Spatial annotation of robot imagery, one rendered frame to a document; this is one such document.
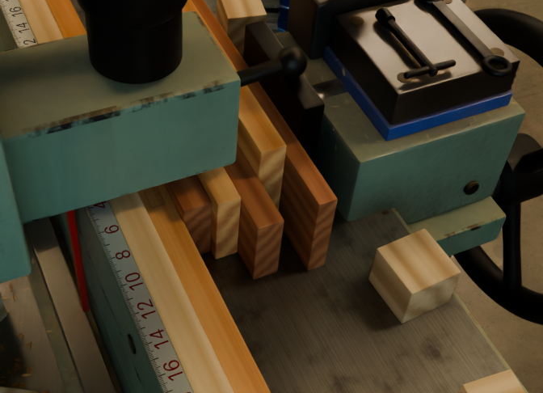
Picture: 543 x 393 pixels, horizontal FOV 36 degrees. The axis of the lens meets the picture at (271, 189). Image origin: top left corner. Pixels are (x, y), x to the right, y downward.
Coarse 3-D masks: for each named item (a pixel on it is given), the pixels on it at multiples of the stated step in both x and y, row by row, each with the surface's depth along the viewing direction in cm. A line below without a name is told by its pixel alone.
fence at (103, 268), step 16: (0, 16) 63; (0, 32) 67; (32, 32) 60; (16, 48) 59; (80, 208) 51; (80, 224) 54; (96, 240) 49; (96, 256) 51; (96, 272) 53; (112, 272) 47; (112, 288) 48; (112, 304) 50; (128, 320) 46; (128, 336) 47; (144, 352) 44; (144, 368) 45; (144, 384) 47; (160, 384) 42
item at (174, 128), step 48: (48, 48) 47; (192, 48) 48; (0, 96) 44; (48, 96) 44; (96, 96) 44; (144, 96) 45; (192, 96) 46; (48, 144) 43; (96, 144) 45; (144, 144) 47; (192, 144) 48; (48, 192) 46; (96, 192) 48
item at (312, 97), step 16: (256, 32) 55; (272, 32) 56; (256, 48) 55; (272, 48) 55; (256, 64) 56; (272, 80) 54; (288, 80) 52; (304, 80) 53; (336, 80) 58; (272, 96) 55; (288, 96) 53; (304, 96) 52; (320, 96) 57; (288, 112) 53; (304, 112) 51; (320, 112) 52; (304, 128) 52; (320, 128) 53; (304, 144) 53
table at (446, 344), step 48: (0, 48) 70; (288, 240) 56; (336, 240) 56; (384, 240) 57; (480, 240) 64; (96, 288) 55; (240, 288) 53; (288, 288) 53; (336, 288) 54; (288, 336) 51; (336, 336) 51; (384, 336) 52; (432, 336) 52; (480, 336) 52; (288, 384) 49; (336, 384) 49; (384, 384) 49; (432, 384) 50
